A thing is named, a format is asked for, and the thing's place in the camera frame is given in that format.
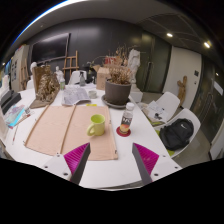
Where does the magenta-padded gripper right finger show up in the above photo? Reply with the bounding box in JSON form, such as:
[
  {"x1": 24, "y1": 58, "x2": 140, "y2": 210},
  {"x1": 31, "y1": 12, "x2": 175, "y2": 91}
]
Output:
[{"x1": 131, "y1": 142, "x2": 183, "y2": 186}]

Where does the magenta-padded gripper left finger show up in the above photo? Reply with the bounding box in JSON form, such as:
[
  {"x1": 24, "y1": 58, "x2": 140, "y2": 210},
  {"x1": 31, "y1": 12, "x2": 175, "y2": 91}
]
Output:
[{"x1": 42, "y1": 142, "x2": 92, "y2": 186}]

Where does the clear white-capped drink bottle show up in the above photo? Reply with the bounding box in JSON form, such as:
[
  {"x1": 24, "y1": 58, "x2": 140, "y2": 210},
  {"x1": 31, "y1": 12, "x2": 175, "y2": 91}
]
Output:
[{"x1": 119, "y1": 102, "x2": 135, "y2": 135}]

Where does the green seat cushion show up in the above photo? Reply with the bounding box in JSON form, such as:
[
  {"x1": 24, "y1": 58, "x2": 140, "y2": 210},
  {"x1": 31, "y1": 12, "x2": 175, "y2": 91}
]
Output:
[{"x1": 155, "y1": 129, "x2": 176, "y2": 158}]

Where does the black backpack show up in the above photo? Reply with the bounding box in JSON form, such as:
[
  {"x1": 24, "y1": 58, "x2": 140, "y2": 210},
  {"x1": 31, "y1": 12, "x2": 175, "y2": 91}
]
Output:
[{"x1": 159, "y1": 118, "x2": 195, "y2": 152}]

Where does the beige wooden panel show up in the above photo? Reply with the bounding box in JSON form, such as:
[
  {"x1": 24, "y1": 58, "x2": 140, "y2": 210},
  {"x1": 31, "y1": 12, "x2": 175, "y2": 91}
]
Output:
[{"x1": 24, "y1": 104, "x2": 119, "y2": 162}]

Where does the yellow-green mug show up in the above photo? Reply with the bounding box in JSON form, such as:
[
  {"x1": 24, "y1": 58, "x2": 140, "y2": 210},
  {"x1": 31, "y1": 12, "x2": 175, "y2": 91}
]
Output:
[{"x1": 86, "y1": 114, "x2": 106, "y2": 137}]

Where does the flat round red coaster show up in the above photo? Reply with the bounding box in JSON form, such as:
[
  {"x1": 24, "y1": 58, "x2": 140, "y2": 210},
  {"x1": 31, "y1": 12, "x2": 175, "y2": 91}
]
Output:
[{"x1": 115, "y1": 125, "x2": 132, "y2": 138}]

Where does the stack of papers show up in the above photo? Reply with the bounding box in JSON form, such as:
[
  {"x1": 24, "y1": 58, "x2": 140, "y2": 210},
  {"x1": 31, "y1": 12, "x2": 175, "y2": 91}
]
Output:
[{"x1": 144, "y1": 100, "x2": 169, "y2": 124}]

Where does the white plastic chair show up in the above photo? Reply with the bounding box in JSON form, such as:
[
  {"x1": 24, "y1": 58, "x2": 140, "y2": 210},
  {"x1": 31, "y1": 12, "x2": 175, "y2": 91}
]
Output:
[
  {"x1": 154, "y1": 107, "x2": 202, "y2": 159},
  {"x1": 143, "y1": 91, "x2": 181, "y2": 126},
  {"x1": 68, "y1": 69, "x2": 88, "y2": 86}
]

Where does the grey plant saucer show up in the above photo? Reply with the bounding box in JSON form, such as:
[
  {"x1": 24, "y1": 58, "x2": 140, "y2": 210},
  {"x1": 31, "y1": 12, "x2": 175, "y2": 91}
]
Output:
[{"x1": 101, "y1": 94, "x2": 133, "y2": 110}]

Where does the printed newspaper sheet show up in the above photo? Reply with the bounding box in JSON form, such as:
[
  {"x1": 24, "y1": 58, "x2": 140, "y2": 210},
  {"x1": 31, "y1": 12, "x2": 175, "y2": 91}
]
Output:
[{"x1": 61, "y1": 86, "x2": 92, "y2": 107}]

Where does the small white cup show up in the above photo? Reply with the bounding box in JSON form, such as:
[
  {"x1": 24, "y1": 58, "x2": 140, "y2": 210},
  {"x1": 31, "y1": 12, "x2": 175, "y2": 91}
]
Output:
[{"x1": 88, "y1": 89, "x2": 98, "y2": 100}]

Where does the dried plant in grey pot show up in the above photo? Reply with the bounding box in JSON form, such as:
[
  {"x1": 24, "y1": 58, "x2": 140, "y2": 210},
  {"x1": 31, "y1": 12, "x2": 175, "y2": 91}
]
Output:
[{"x1": 104, "y1": 46, "x2": 134, "y2": 106}]

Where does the colourful booklet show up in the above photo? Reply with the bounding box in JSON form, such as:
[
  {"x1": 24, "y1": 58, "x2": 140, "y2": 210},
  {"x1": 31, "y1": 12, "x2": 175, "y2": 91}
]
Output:
[{"x1": 3, "y1": 104, "x2": 27, "y2": 129}]

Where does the wooden figure sculpture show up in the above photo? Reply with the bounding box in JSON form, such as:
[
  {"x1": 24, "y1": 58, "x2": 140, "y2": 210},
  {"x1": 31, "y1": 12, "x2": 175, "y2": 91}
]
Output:
[{"x1": 176, "y1": 75, "x2": 188, "y2": 107}]

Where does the grey spray bottle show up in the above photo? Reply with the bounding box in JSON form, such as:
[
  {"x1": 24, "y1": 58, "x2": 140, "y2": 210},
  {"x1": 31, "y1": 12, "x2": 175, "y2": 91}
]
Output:
[{"x1": 79, "y1": 71, "x2": 87, "y2": 88}]

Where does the brown cardboard box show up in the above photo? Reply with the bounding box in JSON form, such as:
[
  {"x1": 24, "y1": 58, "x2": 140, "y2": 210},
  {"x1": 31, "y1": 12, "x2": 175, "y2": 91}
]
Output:
[{"x1": 96, "y1": 64, "x2": 111, "y2": 91}]

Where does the small white bust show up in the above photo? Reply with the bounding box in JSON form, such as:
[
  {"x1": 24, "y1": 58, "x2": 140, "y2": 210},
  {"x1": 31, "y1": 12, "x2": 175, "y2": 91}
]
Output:
[{"x1": 54, "y1": 65, "x2": 65, "y2": 83}]

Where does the black desktop device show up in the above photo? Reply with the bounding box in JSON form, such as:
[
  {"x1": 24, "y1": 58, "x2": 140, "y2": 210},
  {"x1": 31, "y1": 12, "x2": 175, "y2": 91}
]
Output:
[{"x1": 0, "y1": 89, "x2": 22, "y2": 115}]

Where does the white plaster statue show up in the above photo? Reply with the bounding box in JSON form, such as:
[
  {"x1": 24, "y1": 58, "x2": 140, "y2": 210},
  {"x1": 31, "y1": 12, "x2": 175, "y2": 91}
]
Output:
[{"x1": 128, "y1": 49, "x2": 143, "y2": 93}]

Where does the wooden easel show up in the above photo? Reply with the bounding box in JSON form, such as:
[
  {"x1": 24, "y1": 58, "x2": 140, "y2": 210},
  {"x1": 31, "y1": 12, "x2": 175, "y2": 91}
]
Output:
[{"x1": 63, "y1": 50, "x2": 80, "y2": 79}]

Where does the white display board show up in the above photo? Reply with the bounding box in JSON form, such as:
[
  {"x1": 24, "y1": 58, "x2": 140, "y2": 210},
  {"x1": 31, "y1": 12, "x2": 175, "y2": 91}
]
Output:
[{"x1": 10, "y1": 44, "x2": 31, "y2": 93}]

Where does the white pedestal block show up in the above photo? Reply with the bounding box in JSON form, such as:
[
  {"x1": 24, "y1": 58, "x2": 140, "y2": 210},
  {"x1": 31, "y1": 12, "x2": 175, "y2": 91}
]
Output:
[{"x1": 129, "y1": 88, "x2": 144, "y2": 104}]

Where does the black wall screen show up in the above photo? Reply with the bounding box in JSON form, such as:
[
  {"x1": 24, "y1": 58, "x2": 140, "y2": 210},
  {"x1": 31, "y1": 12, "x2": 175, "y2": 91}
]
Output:
[{"x1": 30, "y1": 32, "x2": 71, "y2": 64}]

